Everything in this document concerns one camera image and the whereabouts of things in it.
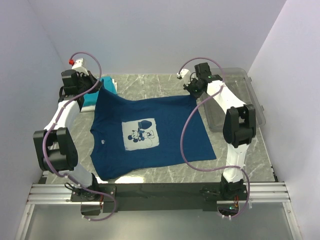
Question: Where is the dark blue t-shirt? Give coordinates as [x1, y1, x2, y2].
[90, 89, 216, 181]

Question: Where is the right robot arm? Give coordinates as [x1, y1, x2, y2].
[177, 62, 257, 200]

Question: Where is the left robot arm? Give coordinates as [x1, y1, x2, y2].
[33, 69, 102, 201]

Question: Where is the teal folded t-shirt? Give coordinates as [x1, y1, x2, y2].
[81, 76, 118, 109]

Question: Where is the white folded t-shirt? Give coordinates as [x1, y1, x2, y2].
[81, 76, 118, 113]

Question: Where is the clear plastic bin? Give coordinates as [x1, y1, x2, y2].
[199, 66, 267, 133]

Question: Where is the black base beam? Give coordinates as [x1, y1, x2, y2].
[64, 182, 249, 216]

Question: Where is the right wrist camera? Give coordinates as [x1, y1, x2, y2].
[176, 68, 191, 79]

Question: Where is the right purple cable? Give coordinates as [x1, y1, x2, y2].
[178, 56, 251, 219]

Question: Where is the purple cable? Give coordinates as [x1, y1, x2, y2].
[178, 56, 251, 219]
[42, 51, 119, 222]

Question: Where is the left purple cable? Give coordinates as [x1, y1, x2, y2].
[42, 51, 119, 222]

